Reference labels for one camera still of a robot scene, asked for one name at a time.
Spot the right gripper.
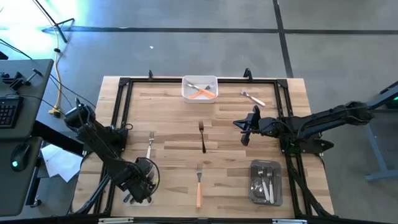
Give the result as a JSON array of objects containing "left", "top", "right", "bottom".
[{"left": 233, "top": 105, "right": 278, "bottom": 147}]

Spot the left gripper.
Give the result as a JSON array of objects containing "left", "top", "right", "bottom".
[{"left": 119, "top": 161, "right": 158, "bottom": 203}]

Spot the gray translucent bin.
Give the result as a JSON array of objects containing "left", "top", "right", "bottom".
[{"left": 249, "top": 159, "right": 284, "bottom": 207}]

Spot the orange-handled fork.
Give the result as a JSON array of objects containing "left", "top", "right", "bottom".
[
  {"left": 185, "top": 80, "right": 217, "bottom": 98},
  {"left": 195, "top": 163, "right": 203, "bottom": 208},
  {"left": 188, "top": 82, "right": 216, "bottom": 100}
]

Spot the white plastic bin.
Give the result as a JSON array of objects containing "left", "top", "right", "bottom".
[{"left": 181, "top": 75, "right": 219, "bottom": 104}]

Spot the white paper sheet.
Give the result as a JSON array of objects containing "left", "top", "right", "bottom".
[{"left": 40, "top": 143, "right": 83, "bottom": 184}]

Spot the black support beam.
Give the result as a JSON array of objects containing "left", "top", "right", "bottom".
[{"left": 30, "top": 119, "right": 86, "bottom": 156}]

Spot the black computer mouse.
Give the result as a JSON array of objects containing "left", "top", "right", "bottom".
[{"left": 10, "top": 142, "right": 32, "bottom": 172}]

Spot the gray-blue metal stand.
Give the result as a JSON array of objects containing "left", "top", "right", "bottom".
[{"left": 364, "top": 80, "right": 398, "bottom": 183}]

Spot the dark gray desk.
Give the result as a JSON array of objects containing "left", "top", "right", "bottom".
[{"left": 0, "top": 58, "right": 55, "bottom": 218}]

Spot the black keyboard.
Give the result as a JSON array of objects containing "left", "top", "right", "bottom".
[{"left": 0, "top": 95, "right": 24, "bottom": 130}]

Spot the black floor stand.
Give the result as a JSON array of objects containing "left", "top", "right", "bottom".
[{"left": 30, "top": 0, "right": 76, "bottom": 44}]

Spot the silver metal bracket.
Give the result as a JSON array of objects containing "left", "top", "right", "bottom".
[
  {"left": 98, "top": 217, "right": 134, "bottom": 224},
  {"left": 272, "top": 218, "right": 308, "bottom": 224}
]

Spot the black aluminium rig frame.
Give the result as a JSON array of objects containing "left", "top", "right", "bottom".
[{"left": 73, "top": 77, "right": 335, "bottom": 218}]

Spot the yellow cable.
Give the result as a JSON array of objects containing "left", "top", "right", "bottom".
[{"left": 48, "top": 26, "right": 63, "bottom": 116}]

